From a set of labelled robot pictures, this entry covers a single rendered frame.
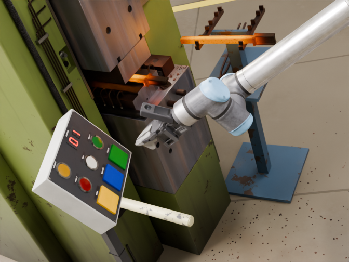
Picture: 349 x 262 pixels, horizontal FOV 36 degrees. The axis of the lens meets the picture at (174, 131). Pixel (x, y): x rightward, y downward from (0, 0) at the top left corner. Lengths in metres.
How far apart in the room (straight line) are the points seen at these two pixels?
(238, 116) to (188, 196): 0.94
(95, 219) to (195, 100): 0.49
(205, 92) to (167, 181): 0.85
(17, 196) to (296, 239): 1.36
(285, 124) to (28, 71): 1.85
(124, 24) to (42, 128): 0.51
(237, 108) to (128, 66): 0.61
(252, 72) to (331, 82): 1.89
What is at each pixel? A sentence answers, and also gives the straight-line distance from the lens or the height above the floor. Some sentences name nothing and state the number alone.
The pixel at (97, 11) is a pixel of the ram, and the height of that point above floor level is 1.39.
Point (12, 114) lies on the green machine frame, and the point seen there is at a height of 1.13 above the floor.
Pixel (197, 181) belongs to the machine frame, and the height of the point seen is 0.38.
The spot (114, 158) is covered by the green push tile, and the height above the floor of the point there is 1.02.
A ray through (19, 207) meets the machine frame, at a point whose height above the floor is 0.56.
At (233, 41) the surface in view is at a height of 0.97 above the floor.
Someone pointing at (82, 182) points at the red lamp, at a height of 1.10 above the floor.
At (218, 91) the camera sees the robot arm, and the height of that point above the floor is 1.24.
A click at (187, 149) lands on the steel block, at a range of 2.50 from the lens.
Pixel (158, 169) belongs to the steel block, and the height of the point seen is 0.62.
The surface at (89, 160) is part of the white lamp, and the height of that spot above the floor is 1.10.
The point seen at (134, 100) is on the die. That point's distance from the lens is 2.22.
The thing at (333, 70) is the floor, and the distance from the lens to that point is 3.76.
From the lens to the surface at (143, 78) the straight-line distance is 2.27.
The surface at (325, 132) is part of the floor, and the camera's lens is 3.29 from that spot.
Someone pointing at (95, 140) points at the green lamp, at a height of 1.10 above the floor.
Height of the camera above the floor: 2.21
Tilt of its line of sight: 38 degrees down
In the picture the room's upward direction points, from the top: 20 degrees counter-clockwise
